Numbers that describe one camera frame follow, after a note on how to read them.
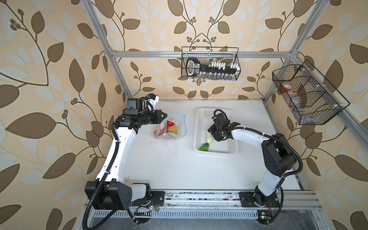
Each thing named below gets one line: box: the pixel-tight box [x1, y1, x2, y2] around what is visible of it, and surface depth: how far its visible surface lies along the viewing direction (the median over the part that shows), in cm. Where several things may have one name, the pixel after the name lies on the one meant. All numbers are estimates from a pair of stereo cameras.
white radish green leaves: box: [197, 134, 213, 152], surface depth 93 cm
